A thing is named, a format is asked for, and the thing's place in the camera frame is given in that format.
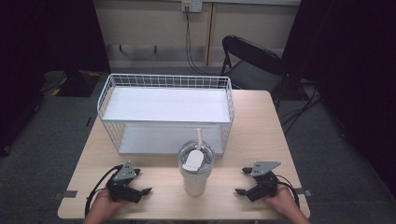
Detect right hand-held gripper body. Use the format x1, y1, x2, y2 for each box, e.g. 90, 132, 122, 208
247, 161, 282, 203

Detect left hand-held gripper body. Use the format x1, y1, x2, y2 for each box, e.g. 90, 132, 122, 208
106, 160, 144, 204

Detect person's left hand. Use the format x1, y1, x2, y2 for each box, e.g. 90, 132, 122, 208
92, 188, 129, 217

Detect person's right hand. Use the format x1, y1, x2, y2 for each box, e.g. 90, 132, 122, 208
263, 184, 301, 217

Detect grey tape strip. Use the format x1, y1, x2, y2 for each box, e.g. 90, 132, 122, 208
51, 189, 78, 201
293, 188, 314, 198

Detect white tumbler cup with lid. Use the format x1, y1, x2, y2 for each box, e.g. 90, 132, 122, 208
177, 139, 216, 198

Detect pink straw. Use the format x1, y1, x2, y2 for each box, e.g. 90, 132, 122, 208
195, 127, 205, 151

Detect black folding chair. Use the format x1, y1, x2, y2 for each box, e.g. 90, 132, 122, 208
219, 35, 290, 102

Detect dark stand base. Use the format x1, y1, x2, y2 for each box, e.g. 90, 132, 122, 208
39, 69, 103, 98

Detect dark curtain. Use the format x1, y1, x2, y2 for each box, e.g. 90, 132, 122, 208
280, 0, 396, 190
0, 0, 112, 157

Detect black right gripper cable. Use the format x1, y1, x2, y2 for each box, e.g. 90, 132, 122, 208
275, 174, 302, 209

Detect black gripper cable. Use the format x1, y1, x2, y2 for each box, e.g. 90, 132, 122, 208
84, 164, 124, 218
275, 174, 302, 209

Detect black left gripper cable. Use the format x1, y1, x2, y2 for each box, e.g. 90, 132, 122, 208
84, 164, 124, 218

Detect white wire shelf rack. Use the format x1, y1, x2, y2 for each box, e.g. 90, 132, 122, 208
96, 73, 236, 157

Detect black floor cables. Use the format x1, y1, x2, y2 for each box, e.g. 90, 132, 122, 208
276, 82, 325, 135

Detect black wall socket cable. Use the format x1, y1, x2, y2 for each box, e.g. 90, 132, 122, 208
184, 7, 220, 76

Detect white wall socket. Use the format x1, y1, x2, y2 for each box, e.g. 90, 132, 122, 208
181, 0, 204, 14

